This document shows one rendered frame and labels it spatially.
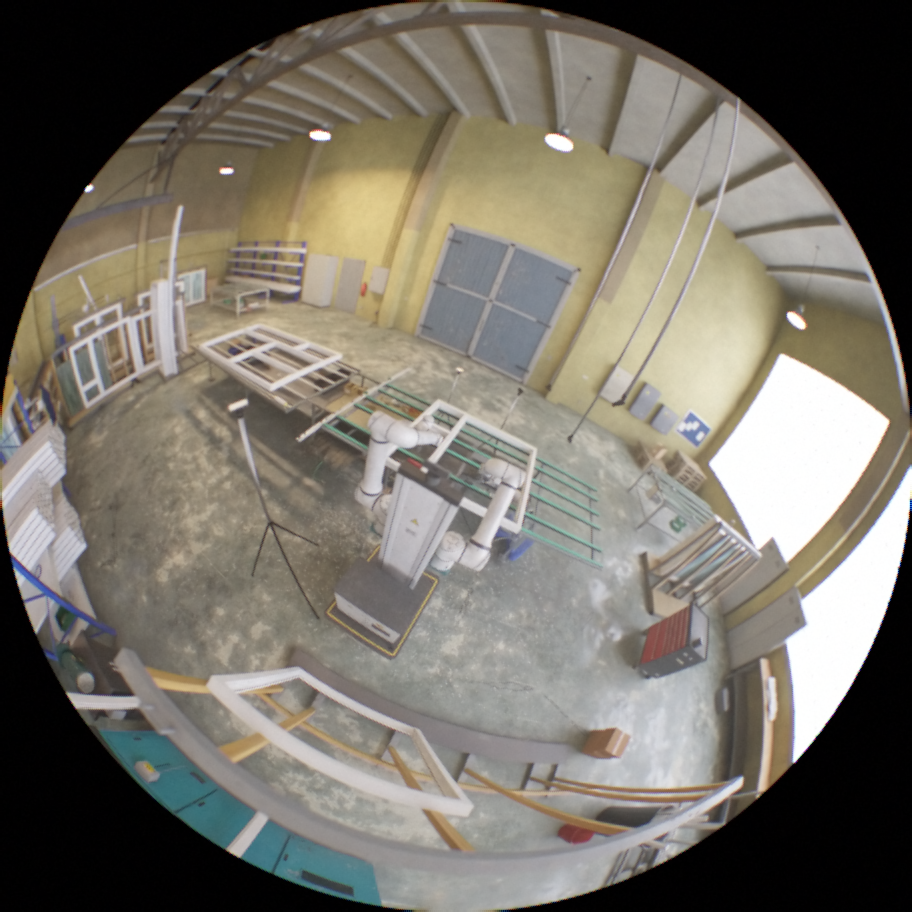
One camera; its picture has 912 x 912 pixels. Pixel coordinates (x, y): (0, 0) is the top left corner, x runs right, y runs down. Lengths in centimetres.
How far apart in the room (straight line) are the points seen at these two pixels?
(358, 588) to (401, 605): 31
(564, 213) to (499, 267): 262
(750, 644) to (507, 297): 1061
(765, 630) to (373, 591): 711
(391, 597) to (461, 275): 819
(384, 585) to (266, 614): 137
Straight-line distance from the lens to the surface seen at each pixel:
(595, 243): 858
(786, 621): 709
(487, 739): 292
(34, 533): 365
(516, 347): 839
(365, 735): 273
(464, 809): 143
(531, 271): 828
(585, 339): 797
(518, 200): 892
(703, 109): 737
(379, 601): 192
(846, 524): 734
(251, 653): 286
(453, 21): 485
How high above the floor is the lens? 268
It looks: 38 degrees down
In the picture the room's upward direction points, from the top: 23 degrees clockwise
